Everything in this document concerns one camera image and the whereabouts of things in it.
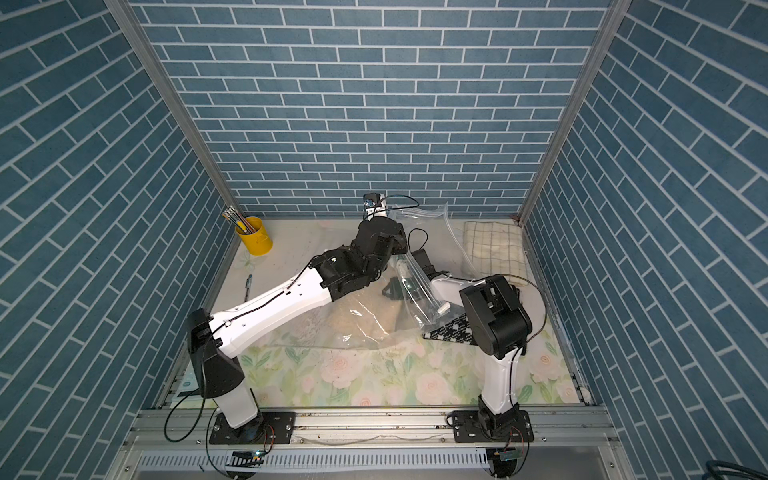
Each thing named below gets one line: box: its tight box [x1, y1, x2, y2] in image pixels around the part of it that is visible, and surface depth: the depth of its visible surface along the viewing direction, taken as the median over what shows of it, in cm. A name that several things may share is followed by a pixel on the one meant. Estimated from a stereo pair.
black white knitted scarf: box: [422, 313, 476, 345], surface depth 87 cm
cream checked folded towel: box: [462, 221, 528, 286], surface depth 110 cm
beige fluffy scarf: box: [312, 284, 402, 350], surface depth 89 cm
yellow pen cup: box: [235, 216, 273, 256], surface depth 107 cm
